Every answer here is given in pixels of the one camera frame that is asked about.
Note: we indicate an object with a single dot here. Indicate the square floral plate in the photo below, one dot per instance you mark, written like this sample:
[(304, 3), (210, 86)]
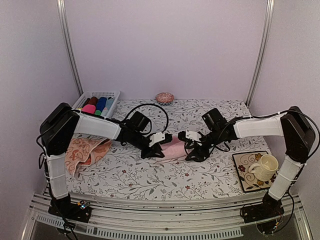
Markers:
[(249, 182)]

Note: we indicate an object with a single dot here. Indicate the patterned ceramic bowl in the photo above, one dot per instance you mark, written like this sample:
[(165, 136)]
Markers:
[(164, 98)]

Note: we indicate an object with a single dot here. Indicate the floral table mat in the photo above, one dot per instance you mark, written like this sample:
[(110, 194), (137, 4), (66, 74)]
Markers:
[(123, 174)]

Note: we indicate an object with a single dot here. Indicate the pink rolled towel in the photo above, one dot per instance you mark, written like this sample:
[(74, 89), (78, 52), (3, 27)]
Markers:
[(89, 108)]

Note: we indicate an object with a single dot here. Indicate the aluminium frame post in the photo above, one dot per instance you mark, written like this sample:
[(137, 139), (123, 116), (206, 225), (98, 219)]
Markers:
[(61, 8), (261, 52)]

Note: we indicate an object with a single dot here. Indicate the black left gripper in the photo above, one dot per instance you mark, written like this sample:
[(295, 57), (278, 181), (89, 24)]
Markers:
[(151, 153)]

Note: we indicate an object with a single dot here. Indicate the right aluminium frame post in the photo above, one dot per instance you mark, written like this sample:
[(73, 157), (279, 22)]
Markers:
[(261, 52)]

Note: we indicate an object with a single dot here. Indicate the dark red rolled towel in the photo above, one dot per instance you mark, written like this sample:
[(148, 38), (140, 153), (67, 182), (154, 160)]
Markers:
[(93, 101)]

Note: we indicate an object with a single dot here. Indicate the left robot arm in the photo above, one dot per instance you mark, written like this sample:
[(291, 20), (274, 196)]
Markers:
[(56, 133)]

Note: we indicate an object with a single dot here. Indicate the left aluminium frame post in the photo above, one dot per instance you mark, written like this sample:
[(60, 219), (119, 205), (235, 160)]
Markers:
[(61, 8)]

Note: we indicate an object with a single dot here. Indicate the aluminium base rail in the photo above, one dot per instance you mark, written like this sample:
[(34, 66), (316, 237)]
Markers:
[(209, 219)]

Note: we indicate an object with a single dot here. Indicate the light blue rolled towel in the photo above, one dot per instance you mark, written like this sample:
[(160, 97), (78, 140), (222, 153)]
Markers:
[(108, 106)]

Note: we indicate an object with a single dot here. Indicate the cream ceramic mug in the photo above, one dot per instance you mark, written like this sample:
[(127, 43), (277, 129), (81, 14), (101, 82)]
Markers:
[(265, 168)]

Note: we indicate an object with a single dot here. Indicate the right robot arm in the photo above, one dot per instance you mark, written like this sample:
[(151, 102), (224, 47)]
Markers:
[(300, 136)]

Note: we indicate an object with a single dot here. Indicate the pink towel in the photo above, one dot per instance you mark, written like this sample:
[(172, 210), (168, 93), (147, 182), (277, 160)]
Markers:
[(172, 151), (89, 108)]

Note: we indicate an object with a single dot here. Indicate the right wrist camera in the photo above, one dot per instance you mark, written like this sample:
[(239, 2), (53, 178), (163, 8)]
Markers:
[(189, 135)]

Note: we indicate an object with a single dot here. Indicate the white plastic basket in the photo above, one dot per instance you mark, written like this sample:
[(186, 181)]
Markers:
[(84, 98)]

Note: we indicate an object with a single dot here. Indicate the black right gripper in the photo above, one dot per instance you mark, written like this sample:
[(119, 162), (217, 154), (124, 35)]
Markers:
[(198, 152)]

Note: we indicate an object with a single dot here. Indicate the orange patterned towel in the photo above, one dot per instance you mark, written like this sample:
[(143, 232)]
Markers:
[(84, 152)]

